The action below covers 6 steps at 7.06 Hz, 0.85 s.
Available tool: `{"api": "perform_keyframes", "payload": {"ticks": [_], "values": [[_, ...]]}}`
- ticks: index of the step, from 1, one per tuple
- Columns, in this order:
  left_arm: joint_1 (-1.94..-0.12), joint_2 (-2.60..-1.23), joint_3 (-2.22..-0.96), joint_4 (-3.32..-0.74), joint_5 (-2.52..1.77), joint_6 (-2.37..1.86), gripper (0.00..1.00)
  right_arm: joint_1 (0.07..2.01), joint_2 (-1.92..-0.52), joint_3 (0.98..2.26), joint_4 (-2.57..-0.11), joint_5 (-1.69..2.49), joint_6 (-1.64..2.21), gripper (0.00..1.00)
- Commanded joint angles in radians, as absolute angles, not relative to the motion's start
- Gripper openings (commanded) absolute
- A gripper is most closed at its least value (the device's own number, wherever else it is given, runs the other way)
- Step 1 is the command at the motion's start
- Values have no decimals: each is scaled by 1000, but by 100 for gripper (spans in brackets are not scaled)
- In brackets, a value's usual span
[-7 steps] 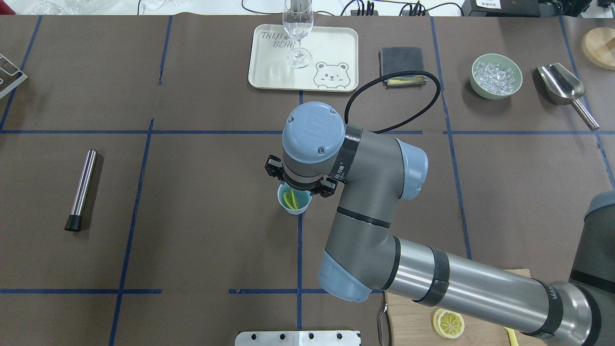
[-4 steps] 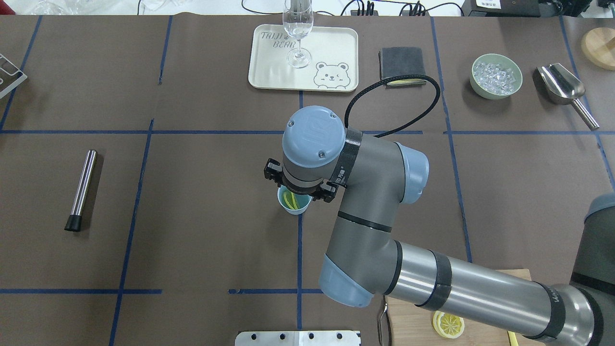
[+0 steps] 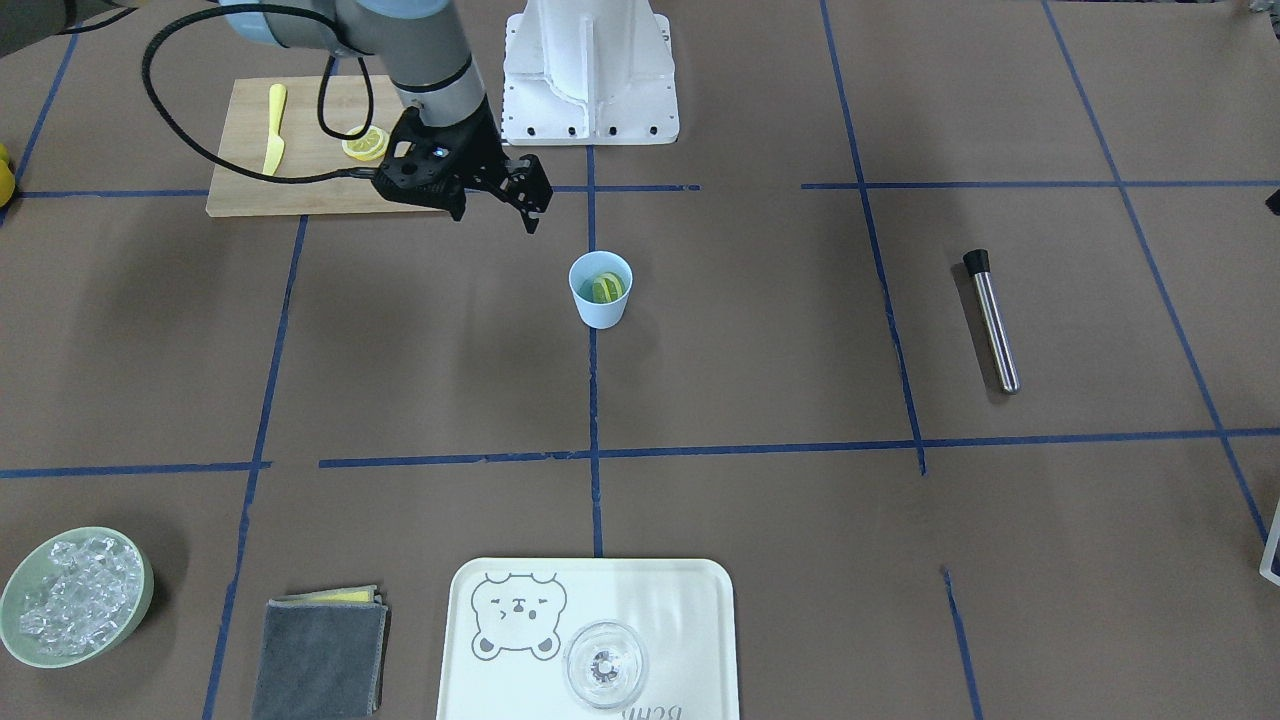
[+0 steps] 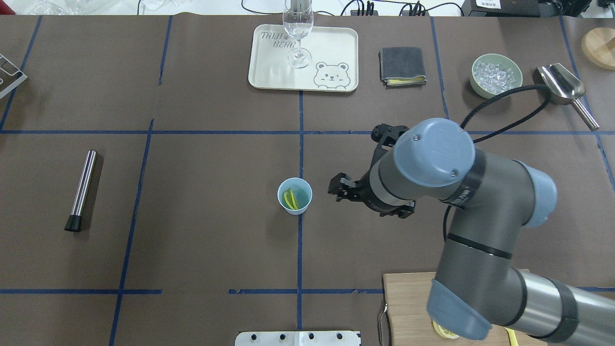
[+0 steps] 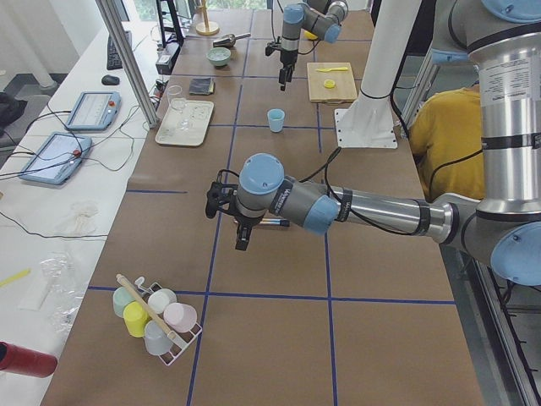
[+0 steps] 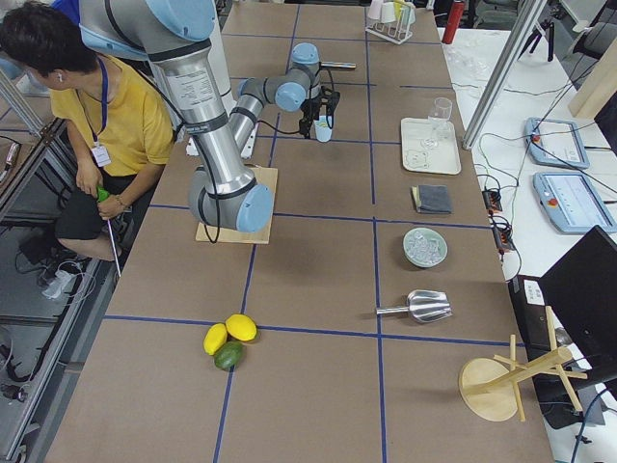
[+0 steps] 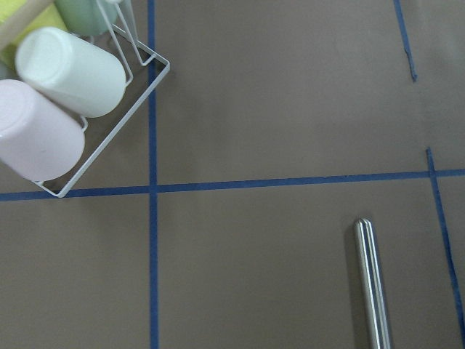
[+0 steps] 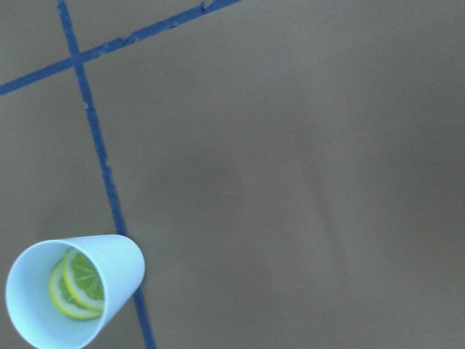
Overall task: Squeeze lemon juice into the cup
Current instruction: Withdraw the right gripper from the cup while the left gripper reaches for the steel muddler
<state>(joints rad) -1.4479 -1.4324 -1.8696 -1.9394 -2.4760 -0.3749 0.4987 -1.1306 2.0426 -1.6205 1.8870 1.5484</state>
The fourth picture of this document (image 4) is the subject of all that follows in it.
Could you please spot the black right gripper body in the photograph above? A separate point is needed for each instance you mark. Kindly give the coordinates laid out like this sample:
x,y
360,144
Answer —
x,y
366,194

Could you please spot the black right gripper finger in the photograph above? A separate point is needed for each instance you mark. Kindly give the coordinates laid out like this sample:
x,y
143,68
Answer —
x,y
341,184
345,195

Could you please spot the light blue plastic cup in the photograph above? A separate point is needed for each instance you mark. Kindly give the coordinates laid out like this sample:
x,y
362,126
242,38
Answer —
x,y
303,193

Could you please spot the yellow lemon slice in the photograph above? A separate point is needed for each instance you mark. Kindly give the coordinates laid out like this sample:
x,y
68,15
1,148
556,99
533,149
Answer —
x,y
290,199

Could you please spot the steel muddler black tip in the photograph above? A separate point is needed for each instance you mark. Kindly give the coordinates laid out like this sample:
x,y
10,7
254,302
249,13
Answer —
x,y
75,219

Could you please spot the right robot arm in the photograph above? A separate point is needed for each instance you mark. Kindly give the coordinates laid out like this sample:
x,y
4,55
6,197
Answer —
x,y
475,286

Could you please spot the remaining lemon slices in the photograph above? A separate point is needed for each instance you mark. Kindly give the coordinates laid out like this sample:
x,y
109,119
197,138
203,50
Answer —
x,y
442,332

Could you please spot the cream bear serving tray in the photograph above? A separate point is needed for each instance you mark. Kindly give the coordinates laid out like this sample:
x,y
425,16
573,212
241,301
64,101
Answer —
x,y
329,61

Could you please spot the folded grey cloth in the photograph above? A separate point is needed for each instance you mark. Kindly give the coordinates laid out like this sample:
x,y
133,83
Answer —
x,y
402,66

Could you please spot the wooden cutting board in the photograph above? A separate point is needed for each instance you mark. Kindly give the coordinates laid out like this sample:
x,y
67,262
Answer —
x,y
404,320

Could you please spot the black power strip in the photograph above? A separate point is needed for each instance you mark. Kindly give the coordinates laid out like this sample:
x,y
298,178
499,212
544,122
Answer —
x,y
365,8

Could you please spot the clear wine glass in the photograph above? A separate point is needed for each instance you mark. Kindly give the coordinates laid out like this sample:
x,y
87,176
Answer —
x,y
298,22

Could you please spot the green bowl of ice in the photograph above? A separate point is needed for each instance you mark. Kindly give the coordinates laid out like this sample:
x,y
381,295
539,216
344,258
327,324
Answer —
x,y
493,74

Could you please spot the yellow plastic knife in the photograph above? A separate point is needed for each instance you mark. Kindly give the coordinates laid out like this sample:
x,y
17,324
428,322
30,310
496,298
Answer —
x,y
512,337

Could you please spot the metal ice scoop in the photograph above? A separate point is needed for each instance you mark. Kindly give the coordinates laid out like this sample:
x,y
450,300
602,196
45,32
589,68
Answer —
x,y
567,89

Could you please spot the wooden mug tree stand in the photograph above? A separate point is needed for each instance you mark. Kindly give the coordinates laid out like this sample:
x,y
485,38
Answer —
x,y
598,45

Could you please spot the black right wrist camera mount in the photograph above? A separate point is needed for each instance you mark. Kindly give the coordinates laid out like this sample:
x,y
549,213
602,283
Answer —
x,y
385,137

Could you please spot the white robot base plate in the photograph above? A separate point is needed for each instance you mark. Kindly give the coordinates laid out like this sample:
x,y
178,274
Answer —
x,y
299,338

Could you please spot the white wire cup rack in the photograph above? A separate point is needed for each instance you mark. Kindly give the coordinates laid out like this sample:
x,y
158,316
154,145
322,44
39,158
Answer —
x,y
10,76

